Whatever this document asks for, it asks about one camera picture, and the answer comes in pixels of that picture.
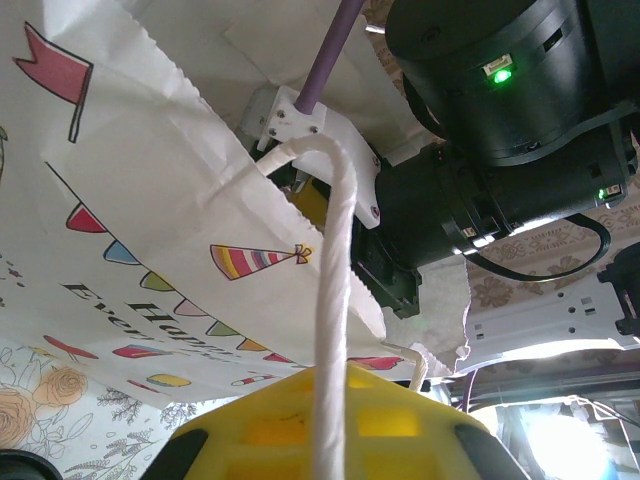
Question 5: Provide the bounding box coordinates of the white printed paper gift bag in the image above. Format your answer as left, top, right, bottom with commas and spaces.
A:
0, 0, 474, 480

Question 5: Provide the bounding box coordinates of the black plastic cup lid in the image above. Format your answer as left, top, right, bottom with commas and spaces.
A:
0, 448, 62, 480

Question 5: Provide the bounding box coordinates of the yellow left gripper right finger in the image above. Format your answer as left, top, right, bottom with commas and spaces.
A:
339, 367, 526, 480

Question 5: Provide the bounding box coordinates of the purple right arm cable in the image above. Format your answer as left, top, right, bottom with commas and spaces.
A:
291, 0, 367, 110

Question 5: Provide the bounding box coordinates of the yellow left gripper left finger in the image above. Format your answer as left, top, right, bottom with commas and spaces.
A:
144, 368, 321, 480

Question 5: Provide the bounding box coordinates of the white paper napkin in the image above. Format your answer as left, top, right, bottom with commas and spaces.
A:
382, 259, 474, 376

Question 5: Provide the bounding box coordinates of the black cable loop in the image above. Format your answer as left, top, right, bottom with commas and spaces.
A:
469, 214, 614, 281

